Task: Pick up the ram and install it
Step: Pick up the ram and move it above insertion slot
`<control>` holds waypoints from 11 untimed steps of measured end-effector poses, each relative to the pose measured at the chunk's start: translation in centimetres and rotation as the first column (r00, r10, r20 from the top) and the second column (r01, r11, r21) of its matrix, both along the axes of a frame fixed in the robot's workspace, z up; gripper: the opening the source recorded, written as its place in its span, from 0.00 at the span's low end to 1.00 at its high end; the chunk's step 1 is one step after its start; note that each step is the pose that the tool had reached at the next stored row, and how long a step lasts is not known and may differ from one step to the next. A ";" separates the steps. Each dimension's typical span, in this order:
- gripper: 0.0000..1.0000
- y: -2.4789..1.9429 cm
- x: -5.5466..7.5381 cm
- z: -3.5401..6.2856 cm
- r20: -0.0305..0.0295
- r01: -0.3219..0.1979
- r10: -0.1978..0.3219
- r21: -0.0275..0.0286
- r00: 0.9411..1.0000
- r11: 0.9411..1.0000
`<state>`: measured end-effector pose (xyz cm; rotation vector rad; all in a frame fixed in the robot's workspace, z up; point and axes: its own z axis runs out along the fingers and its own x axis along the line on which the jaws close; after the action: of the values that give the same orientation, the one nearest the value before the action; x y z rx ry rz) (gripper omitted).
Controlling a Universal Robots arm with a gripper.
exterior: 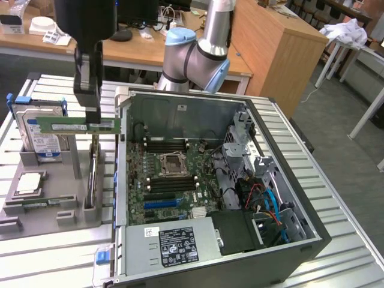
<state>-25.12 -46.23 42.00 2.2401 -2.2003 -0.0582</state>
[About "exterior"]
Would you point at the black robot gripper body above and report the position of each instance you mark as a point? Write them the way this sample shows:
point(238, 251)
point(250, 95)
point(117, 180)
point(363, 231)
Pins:
point(87, 18)

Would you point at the green RAM stick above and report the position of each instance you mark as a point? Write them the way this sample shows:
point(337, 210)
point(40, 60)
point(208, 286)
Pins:
point(60, 126)
point(39, 204)

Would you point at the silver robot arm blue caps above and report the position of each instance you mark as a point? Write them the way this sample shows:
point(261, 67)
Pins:
point(192, 51)

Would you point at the black RAM slot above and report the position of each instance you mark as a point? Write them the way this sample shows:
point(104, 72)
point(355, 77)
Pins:
point(166, 140)
point(173, 189)
point(173, 182)
point(166, 146)
point(173, 186)
point(166, 143)
point(173, 178)
point(166, 149)

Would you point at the white paper sheets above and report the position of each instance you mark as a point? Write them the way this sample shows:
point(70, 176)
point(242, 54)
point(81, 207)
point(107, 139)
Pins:
point(57, 37)

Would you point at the black monitor base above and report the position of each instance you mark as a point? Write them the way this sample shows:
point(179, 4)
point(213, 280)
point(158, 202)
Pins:
point(121, 35)

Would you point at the white round device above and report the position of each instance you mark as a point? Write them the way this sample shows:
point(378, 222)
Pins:
point(43, 25)

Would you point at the black computer monitor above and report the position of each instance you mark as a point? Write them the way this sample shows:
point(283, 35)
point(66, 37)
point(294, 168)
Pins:
point(138, 12)

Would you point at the long wooden desk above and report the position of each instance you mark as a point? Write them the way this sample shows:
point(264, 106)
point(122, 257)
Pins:
point(135, 51)

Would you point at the clear plastic bag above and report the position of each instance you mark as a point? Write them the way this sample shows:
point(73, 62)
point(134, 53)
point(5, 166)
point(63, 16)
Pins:
point(19, 7)

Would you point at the hard disk with blue carrier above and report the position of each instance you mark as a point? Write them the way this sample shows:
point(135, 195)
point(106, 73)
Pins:
point(45, 144)

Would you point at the white box black lid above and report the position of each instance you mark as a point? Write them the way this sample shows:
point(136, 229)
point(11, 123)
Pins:
point(11, 25)

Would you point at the white power strip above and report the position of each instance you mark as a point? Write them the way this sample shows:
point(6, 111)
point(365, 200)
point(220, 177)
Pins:
point(172, 21)

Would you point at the grey parts rack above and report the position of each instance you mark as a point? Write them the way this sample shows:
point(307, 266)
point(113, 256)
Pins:
point(60, 186)

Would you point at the metal CPU socket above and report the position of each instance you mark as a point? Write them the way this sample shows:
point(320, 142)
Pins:
point(173, 164)

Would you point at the green motherboard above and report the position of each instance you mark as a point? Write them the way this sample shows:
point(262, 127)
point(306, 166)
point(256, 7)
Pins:
point(135, 195)

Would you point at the silver CPU chip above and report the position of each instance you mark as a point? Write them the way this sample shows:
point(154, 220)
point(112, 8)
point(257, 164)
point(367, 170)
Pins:
point(29, 182)

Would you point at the blue expansion slot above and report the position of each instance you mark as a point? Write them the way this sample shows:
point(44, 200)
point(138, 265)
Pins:
point(160, 204)

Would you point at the short black expansion slot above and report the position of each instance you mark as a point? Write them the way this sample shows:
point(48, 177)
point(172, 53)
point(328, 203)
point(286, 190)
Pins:
point(153, 213)

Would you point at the metal drive cage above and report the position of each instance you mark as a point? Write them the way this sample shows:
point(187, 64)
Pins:
point(240, 144)

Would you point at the small silver heat sink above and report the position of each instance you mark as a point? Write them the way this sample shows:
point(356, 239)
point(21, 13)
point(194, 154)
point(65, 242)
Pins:
point(198, 212)

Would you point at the grey power supply unit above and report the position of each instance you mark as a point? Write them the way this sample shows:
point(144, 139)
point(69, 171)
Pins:
point(144, 249)

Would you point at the blue case latch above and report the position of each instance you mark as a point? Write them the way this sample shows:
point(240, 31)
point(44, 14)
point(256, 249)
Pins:
point(101, 257)

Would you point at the wooden cabinet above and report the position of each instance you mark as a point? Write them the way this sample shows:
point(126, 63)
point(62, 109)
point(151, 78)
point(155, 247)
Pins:
point(270, 54)

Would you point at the black plastic shroud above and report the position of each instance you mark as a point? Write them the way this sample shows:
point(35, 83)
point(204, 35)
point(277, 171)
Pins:
point(231, 231)

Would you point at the metal disk bay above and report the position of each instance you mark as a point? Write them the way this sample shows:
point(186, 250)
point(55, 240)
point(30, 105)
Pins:
point(279, 177)

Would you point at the dark office chairs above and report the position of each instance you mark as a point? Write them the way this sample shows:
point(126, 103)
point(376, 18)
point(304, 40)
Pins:
point(309, 13)

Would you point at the black open PC case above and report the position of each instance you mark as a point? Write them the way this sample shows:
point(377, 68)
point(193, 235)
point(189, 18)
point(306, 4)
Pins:
point(300, 180)

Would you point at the white crumpled cloth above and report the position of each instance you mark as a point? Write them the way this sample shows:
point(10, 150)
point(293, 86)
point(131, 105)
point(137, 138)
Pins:
point(348, 33)

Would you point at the white table leg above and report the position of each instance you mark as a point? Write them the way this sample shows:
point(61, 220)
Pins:
point(367, 112)

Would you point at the white frame table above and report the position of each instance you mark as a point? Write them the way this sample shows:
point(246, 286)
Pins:
point(360, 60)

